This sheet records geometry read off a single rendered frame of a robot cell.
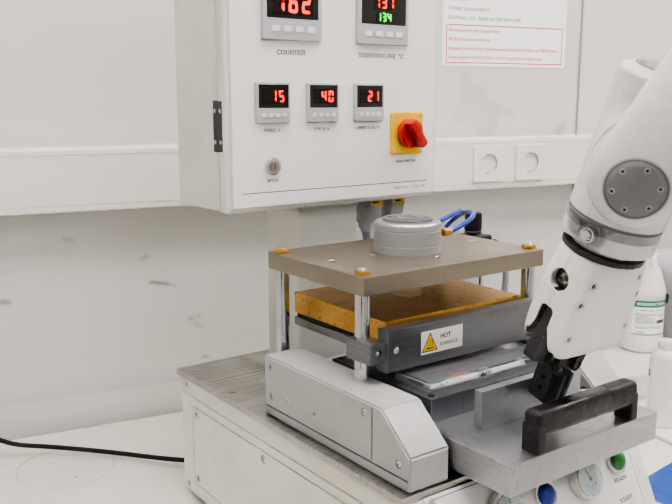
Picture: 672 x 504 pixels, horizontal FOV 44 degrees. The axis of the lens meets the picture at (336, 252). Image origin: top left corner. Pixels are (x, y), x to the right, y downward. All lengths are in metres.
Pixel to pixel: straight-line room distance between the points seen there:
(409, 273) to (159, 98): 0.68
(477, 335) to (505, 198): 0.83
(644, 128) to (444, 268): 0.33
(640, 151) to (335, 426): 0.41
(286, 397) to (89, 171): 0.57
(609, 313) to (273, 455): 0.40
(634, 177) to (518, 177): 1.04
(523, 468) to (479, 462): 0.04
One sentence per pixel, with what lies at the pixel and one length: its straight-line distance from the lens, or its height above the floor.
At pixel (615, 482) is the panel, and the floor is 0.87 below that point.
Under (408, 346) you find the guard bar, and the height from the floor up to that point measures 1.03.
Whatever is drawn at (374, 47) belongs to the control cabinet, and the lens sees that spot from 1.09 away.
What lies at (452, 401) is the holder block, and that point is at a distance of 0.85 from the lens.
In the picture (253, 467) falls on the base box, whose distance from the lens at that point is 1.01.
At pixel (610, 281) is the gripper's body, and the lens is 0.77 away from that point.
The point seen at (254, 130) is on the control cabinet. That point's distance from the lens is 0.99.
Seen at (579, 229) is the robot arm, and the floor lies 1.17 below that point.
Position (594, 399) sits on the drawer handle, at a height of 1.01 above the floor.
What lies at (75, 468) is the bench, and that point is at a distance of 1.32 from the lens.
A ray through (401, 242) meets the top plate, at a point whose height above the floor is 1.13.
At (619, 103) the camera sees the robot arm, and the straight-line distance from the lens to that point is 0.72.
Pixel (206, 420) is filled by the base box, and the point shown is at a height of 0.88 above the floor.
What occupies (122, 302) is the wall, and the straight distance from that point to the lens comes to 1.44.
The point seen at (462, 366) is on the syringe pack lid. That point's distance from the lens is 0.90.
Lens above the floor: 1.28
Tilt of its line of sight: 10 degrees down
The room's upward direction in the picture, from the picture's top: straight up
